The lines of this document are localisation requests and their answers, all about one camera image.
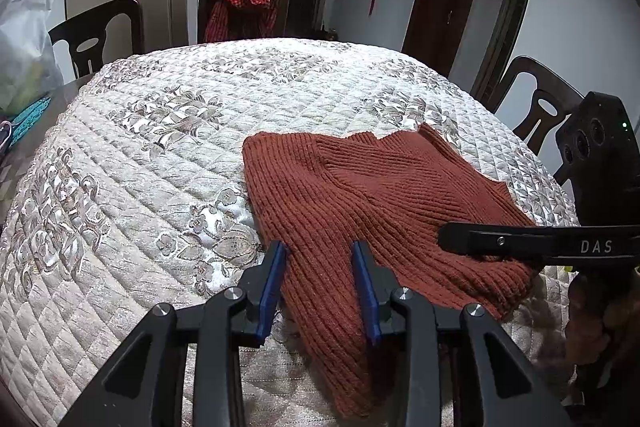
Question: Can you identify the translucent plastic bag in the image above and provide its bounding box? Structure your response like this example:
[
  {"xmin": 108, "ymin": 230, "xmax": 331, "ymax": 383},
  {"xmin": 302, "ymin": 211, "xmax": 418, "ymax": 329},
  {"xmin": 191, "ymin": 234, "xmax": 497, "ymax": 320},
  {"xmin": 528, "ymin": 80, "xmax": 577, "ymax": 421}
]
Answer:
[{"xmin": 0, "ymin": 0, "xmax": 57, "ymax": 114}]

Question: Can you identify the rust brown knit sweater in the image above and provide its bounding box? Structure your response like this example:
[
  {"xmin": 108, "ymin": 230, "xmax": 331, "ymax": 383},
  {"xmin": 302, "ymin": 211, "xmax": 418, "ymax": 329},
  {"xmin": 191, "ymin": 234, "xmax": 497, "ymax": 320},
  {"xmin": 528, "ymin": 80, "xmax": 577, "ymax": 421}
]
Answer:
[{"xmin": 241, "ymin": 123, "xmax": 543, "ymax": 419}]

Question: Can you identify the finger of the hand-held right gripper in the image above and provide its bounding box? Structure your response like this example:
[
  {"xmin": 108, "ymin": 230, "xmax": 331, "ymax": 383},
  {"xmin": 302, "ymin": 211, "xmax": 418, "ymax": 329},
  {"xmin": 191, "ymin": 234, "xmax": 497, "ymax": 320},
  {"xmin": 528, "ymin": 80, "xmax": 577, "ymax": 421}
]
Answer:
[{"xmin": 438, "ymin": 221, "xmax": 568, "ymax": 266}]

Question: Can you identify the red checkered garment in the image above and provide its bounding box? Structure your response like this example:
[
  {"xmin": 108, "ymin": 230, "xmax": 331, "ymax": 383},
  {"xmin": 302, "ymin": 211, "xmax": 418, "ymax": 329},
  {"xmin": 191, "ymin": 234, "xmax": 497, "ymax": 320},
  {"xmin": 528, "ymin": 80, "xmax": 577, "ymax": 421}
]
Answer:
[{"xmin": 205, "ymin": 0, "xmax": 284, "ymax": 43}]

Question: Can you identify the dark wooden chair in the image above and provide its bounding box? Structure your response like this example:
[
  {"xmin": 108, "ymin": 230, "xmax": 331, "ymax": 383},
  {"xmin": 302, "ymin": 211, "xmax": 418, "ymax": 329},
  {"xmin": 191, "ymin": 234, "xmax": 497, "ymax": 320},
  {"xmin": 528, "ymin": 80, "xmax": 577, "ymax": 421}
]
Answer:
[
  {"xmin": 197, "ymin": 0, "xmax": 292, "ymax": 45},
  {"xmin": 491, "ymin": 55, "xmax": 587, "ymax": 156},
  {"xmin": 48, "ymin": 0, "xmax": 146, "ymax": 84}
]

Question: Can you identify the person's right hand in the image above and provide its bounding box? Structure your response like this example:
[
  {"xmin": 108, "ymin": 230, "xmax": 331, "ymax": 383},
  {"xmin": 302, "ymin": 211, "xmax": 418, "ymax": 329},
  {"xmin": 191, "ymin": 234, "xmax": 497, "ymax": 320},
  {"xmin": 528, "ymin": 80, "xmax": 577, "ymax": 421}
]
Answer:
[{"xmin": 565, "ymin": 267, "xmax": 640, "ymax": 390}]

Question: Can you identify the white quilted floral blanket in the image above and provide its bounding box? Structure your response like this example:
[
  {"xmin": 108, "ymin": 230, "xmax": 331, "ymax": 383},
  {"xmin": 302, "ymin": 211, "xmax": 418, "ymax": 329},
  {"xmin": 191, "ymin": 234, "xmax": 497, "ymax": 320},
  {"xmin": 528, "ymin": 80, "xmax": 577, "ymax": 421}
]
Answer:
[{"xmin": 0, "ymin": 38, "xmax": 583, "ymax": 427}]

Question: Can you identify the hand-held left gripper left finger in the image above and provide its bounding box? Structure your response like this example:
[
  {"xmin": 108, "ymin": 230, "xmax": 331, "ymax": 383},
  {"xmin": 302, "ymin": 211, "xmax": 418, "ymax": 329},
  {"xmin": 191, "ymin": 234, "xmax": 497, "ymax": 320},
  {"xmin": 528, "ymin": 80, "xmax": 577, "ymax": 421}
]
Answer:
[{"xmin": 57, "ymin": 241, "xmax": 291, "ymax": 427}]

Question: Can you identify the grey framed door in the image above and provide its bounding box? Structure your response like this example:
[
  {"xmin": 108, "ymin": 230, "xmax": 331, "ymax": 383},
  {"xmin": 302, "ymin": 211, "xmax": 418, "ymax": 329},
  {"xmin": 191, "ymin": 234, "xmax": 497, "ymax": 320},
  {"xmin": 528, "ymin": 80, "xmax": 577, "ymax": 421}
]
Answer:
[{"xmin": 471, "ymin": 0, "xmax": 535, "ymax": 106}]

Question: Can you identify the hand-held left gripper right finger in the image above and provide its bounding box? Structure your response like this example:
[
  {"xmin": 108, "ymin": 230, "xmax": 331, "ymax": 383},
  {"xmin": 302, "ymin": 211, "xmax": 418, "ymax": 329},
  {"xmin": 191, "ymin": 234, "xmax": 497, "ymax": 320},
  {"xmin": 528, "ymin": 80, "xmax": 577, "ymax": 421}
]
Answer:
[{"xmin": 351, "ymin": 241, "xmax": 573, "ymax": 427}]

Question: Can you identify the teal woven item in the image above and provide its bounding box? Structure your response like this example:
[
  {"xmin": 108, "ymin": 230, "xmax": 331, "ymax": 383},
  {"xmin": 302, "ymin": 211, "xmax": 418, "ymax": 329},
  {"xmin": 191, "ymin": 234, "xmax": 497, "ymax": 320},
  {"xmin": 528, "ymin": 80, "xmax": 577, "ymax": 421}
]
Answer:
[{"xmin": 9, "ymin": 93, "xmax": 52, "ymax": 146}]

